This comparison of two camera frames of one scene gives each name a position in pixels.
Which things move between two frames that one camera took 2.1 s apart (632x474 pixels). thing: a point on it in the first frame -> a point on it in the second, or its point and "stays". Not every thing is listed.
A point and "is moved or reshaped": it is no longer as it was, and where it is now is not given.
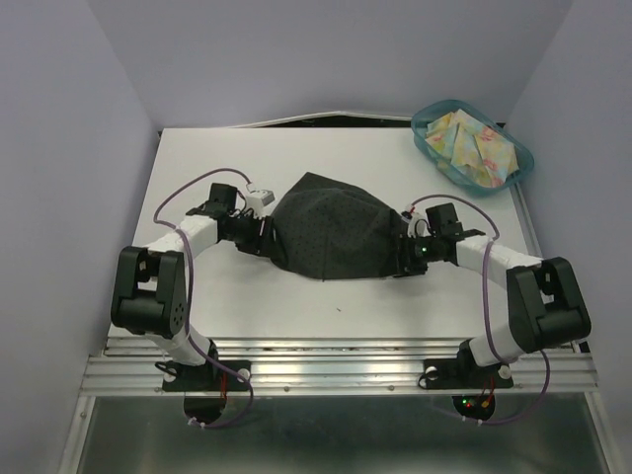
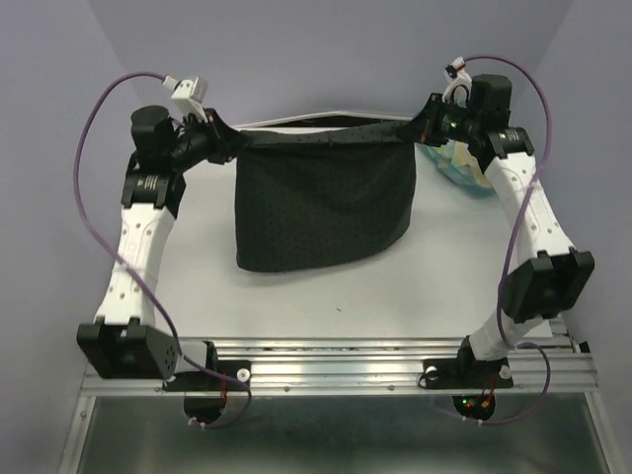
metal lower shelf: [336, 434] stays
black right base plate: [464, 373] stays
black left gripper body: [245, 233] -> [199, 141]
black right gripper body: [416, 252] -> [446, 120]
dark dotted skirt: [327, 230] is moved or reshaped
